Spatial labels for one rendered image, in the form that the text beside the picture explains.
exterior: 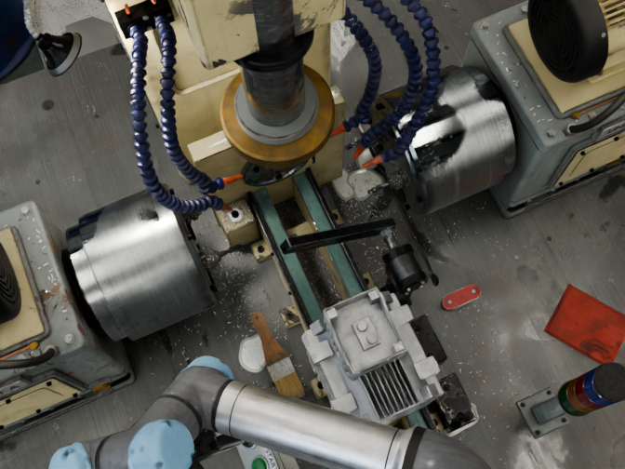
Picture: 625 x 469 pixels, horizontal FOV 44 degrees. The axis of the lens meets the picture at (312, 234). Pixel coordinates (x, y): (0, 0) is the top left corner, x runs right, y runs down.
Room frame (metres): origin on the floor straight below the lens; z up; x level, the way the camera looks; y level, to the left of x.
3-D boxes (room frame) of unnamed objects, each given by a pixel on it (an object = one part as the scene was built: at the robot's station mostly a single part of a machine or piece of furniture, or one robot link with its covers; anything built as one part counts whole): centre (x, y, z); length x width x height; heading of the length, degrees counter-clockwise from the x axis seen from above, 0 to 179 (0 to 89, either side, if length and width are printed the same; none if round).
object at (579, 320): (0.32, -0.57, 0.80); 0.15 x 0.12 x 0.01; 54
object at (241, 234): (0.58, 0.16, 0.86); 0.07 x 0.06 x 0.12; 111
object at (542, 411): (0.15, -0.44, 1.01); 0.08 x 0.08 x 0.42; 21
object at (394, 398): (0.23, -0.09, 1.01); 0.20 x 0.19 x 0.19; 21
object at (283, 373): (0.30, 0.09, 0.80); 0.21 x 0.05 x 0.01; 22
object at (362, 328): (0.27, -0.08, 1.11); 0.12 x 0.11 x 0.07; 21
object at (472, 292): (0.40, -0.31, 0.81); 0.09 x 0.03 x 0.02; 111
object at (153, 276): (0.43, 0.36, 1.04); 0.37 x 0.25 x 0.25; 111
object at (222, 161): (0.70, 0.08, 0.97); 0.30 x 0.11 x 0.34; 111
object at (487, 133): (0.67, -0.28, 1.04); 0.41 x 0.25 x 0.25; 111
